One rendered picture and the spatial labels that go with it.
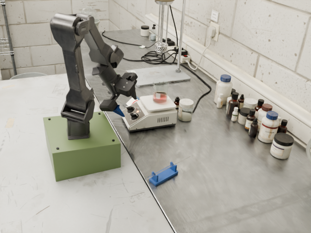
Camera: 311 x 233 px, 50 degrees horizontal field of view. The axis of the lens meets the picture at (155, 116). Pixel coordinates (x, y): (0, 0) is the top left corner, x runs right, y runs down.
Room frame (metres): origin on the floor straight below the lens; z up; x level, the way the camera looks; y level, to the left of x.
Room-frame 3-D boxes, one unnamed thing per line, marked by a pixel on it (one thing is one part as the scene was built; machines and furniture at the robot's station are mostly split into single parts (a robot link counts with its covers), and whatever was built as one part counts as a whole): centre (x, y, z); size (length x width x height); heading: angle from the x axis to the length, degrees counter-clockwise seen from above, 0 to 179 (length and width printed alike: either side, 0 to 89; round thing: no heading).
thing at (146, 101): (1.19, -0.01, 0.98); 0.12 x 0.12 x 0.01; 21
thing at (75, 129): (0.90, 0.24, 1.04); 0.07 x 0.07 x 0.06; 20
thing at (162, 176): (0.84, -0.04, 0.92); 0.10 x 0.03 x 0.04; 133
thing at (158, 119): (1.18, 0.02, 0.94); 0.22 x 0.13 x 0.08; 111
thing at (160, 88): (1.20, -0.01, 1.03); 0.07 x 0.06 x 0.08; 26
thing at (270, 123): (1.09, -0.43, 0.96); 0.06 x 0.06 x 0.11
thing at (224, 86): (1.39, -0.30, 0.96); 0.07 x 0.07 x 0.13
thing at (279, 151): (1.00, -0.46, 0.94); 0.07 x 0.07 x 0.07
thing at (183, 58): (2.04, -0.08, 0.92); 0.40 x 0.06 x 0.04; 25
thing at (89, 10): (2.22, 0.47, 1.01); 0.14 x 0.14 x 0.21
